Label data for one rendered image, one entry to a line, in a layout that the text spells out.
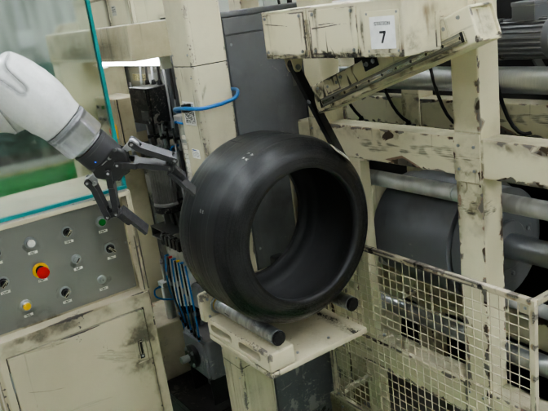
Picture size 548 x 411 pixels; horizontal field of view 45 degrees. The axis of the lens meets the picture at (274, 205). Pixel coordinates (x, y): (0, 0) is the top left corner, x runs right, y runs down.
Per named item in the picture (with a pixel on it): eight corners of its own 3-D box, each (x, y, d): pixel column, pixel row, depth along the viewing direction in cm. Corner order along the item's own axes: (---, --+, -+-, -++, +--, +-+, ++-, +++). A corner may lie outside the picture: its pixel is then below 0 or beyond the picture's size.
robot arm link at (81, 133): (52, 126, 126) (77, 147, 129) (41, 150, 119) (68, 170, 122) (83, 97, 124) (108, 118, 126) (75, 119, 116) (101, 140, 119)
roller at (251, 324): (213, 311, 215) (210, 299, 214) (224, 307, 217) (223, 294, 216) (274, 348, 187) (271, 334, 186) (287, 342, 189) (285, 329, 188)
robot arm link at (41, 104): (86, 103, 117) (76, 96, 129) (13, 41, 110) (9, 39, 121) (46, 149, 116) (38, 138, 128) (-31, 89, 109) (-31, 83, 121)
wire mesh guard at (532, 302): (334, 396, 261) (315, 231, 241) (338, 395, 262) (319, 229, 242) (537, 523, 189) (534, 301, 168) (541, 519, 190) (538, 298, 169)
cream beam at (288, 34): (264, 60, 211) (258, 12, 207) (325, 49, 224) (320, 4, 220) (403, 58, 162) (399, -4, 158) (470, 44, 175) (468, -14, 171)
